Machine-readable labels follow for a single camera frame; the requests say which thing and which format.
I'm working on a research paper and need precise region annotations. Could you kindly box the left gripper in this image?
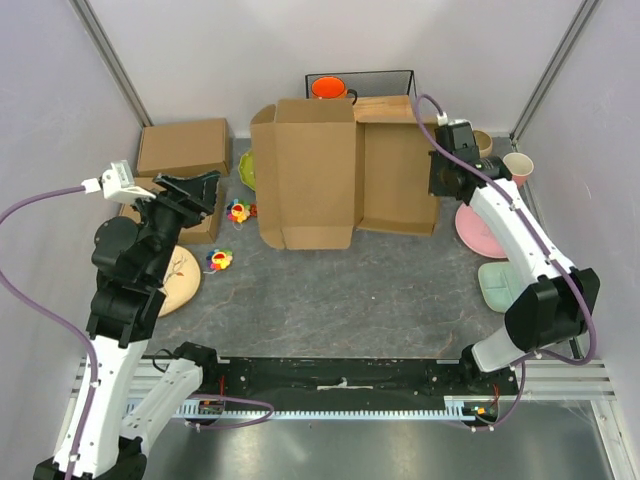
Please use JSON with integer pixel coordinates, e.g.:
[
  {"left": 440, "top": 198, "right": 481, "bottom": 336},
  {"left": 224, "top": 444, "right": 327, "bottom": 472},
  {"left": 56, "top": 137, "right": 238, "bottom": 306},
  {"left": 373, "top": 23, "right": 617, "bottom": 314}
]
[{"left": 129, "top": 168, "right": 222, "bottom": 282}]

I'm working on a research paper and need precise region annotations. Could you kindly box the large cardboard box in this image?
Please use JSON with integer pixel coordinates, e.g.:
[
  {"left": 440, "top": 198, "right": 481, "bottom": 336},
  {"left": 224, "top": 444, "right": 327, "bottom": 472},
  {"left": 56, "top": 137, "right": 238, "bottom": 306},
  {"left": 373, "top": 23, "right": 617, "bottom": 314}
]
[{"left": 250, "top": 96, "right": 440, "bottom": 250}]

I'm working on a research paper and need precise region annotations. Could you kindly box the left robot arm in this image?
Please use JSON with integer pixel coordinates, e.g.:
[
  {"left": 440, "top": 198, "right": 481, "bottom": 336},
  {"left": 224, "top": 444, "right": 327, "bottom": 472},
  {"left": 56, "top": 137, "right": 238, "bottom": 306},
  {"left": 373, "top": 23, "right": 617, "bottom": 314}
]
[{"left": 33, "top": 162, "right": 220, "bottom": 479}]

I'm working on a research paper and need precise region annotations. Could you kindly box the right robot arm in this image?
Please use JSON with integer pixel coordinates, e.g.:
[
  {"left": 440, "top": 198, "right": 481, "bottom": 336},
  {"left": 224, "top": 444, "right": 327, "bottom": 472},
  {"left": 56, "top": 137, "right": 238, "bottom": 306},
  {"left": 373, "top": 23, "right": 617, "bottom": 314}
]
[{"left": 429, "top": 147, "right": 600, "bottom": 394}]

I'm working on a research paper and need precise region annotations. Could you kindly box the closed cardboard box front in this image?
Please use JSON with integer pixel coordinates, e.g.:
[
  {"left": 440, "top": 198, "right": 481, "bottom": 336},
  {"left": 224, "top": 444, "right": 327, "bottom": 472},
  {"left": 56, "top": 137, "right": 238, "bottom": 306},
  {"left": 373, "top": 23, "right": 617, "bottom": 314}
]
[{"left": 120, "top": 177, "right": 226, "bottom": 245}]

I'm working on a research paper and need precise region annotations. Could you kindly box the closed cardboard box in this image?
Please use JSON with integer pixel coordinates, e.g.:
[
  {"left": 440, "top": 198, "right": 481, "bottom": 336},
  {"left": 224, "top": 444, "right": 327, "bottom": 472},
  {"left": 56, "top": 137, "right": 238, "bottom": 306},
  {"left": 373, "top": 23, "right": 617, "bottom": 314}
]
[
  {"left": 120, "top": 177, "right": 226, "bottom": 245},
  {"left": 137, "top": 118, "right": 231, "bottom": 177}
]

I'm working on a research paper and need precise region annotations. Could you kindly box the closed cardboard box rear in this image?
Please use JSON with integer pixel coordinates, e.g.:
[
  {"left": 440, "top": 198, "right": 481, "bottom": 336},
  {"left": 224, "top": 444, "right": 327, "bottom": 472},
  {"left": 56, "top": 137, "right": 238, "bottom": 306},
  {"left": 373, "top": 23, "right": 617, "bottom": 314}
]
[{"left": 137, "top": 118, "right": 231, "bottom": 177}]

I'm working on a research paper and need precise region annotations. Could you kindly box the rainbow flower toy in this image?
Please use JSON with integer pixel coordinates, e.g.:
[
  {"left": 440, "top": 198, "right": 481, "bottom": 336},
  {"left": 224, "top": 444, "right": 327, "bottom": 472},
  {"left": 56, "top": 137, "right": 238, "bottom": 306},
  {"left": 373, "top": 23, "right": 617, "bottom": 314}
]
[
  {"left": 205, "top": 248, "right": 234, "bottom": 274},
  {"left": 226, "top": 198, "right": 257, "bottom": 224}
]

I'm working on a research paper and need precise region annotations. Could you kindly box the green dotted plate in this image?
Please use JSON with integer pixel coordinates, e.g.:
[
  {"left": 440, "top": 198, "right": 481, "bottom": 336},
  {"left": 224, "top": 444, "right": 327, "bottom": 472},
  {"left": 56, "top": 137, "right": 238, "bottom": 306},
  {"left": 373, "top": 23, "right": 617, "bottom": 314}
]
[{"left": 238, "top": 149, "right": 256, "bottom": 191}]

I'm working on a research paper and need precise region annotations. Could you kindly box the beige ceramic mug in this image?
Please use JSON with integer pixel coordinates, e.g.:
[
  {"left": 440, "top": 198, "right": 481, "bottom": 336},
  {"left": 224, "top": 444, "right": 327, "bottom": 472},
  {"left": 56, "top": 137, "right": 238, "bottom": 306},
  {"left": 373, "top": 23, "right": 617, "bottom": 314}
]
[{"left": 473, "top": 130, "right": 493, "bottom": 158}]

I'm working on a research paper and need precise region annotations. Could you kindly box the pink round plate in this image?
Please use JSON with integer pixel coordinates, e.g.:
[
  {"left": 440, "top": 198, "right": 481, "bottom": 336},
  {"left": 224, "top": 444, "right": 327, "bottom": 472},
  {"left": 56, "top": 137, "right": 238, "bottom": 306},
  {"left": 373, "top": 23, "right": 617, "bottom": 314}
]
[{"left": 454, "top": 204, "right": 507, "bottom": 259}]

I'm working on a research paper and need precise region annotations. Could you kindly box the pink mug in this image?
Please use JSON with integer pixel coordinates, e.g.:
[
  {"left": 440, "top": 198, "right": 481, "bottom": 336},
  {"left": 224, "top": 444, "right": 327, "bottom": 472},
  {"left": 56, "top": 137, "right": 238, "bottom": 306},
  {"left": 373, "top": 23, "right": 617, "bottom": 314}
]
[{"left": 503, "top": 152, "right": 534, "bottom": 188}]

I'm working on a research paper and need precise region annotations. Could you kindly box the beige bird plate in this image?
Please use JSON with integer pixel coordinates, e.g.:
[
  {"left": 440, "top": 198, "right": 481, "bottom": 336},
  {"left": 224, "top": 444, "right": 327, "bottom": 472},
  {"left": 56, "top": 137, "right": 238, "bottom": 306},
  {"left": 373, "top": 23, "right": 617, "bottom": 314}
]
[{"left": 159, "top": 246, "right": 202, "bottom": 317}]

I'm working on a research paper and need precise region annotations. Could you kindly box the mint rectangular plate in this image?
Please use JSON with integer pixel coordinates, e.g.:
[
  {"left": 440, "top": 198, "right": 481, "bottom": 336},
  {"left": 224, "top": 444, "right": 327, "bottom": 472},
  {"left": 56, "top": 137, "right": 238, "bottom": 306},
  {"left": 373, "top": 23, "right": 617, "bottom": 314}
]
[{"left": 478, "top": 261, "right": 525, "bottom": 314}]

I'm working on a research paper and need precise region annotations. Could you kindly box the orange mug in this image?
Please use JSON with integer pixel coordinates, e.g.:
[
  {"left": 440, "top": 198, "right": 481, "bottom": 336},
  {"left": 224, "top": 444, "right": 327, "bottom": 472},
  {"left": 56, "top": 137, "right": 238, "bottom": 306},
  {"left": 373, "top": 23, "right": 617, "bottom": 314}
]
[{"left": 311, "top": 76, "right": 359, "bottom": 104}]

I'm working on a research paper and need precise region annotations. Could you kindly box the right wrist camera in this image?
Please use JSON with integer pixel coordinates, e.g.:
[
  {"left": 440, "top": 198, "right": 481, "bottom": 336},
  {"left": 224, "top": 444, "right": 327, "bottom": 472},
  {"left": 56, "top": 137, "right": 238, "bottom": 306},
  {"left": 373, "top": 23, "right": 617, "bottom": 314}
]
[{"left": 435, "top": 120, "right": 479, "bottom": 162}]

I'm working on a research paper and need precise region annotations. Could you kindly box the black wire wooden shelf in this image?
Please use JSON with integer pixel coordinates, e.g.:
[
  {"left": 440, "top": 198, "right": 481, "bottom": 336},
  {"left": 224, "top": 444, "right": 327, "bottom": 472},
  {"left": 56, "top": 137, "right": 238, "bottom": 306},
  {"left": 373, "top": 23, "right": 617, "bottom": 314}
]
[{"left": 304, "top": 69, "right": 417, "bottom": 123}]

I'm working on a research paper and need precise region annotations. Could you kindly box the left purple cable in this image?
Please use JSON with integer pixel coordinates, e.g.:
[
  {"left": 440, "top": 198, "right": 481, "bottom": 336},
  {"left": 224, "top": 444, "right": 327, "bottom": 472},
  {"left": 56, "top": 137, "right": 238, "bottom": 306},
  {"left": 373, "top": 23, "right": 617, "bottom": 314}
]
[{"left": 0, "top": 184, "right": 101, "bottom": 480}]

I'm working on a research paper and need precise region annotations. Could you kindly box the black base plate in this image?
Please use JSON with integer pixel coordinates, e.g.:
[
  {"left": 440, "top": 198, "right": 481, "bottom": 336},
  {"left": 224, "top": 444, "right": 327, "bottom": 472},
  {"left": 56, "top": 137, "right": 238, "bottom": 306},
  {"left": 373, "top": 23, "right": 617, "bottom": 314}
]
[{"left": 161, "top": 349, "right": 516, "bottom": 416}]

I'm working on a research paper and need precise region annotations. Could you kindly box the grey cable duct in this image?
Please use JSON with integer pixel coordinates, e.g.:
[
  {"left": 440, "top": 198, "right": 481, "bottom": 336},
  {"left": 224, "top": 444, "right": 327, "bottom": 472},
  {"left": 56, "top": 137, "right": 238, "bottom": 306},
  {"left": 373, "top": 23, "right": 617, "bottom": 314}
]
[{"left": 170, "top": 398, "right": 480, "bottom": 423}]

